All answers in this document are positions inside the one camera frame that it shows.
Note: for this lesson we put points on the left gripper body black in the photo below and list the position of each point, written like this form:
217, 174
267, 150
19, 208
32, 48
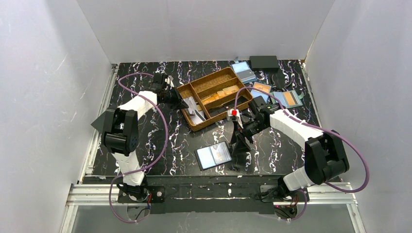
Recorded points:
173, 97

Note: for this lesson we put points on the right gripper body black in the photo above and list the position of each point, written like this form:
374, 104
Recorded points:
243, 129

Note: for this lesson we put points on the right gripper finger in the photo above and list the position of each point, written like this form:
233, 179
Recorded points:
241, 150
237, 139

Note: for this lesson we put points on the black leather card holder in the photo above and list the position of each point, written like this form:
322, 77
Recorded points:
213, 155

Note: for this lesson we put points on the green card wallet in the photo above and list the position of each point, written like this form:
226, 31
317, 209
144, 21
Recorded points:
289, 99

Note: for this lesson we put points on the dark grey card case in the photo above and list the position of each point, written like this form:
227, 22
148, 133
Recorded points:
98, 123

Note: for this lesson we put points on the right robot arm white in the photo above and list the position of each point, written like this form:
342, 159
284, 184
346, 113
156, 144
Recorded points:
325, 157

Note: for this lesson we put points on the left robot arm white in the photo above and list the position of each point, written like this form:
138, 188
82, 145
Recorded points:
118, 125

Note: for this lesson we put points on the white cards in tray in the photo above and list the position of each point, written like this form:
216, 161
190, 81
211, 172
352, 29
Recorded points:
197, 116

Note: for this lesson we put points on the blue card holder orange card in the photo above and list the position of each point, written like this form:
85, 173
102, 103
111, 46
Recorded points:
263, 87

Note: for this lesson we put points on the black cards in tray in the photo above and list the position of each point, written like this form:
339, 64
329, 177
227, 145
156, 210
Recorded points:
226, 106

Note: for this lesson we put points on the tan cards in tray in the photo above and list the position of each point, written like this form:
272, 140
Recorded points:
220, 94

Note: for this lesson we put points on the light blue card holder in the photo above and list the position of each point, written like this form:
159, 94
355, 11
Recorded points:
243, 72

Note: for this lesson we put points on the brown woven organizer tray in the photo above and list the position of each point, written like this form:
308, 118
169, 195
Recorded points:
207, 85

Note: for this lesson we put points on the black box at back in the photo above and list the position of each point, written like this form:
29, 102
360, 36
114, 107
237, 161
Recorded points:
264, 62

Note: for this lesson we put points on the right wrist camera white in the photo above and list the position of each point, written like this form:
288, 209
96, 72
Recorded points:
234, 116

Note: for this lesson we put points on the aluminium frame rail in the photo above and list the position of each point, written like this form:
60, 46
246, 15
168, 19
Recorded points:
81, 194

